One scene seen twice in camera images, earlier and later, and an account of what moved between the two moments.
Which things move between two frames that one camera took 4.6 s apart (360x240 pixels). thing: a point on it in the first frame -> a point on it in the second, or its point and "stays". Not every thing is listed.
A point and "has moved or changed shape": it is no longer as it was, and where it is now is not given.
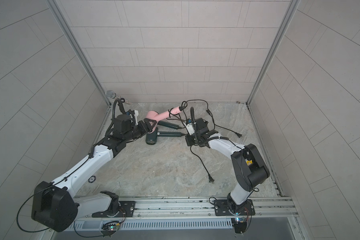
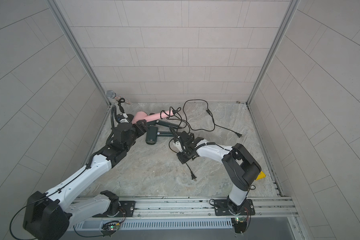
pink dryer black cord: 184,104 has moved or changed shape
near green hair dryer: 151,137 stays
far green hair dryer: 169,125 stays
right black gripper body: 194,138 -> 185,155
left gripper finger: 151,122 -> 141,123
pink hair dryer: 156,116 has moved or changed shape
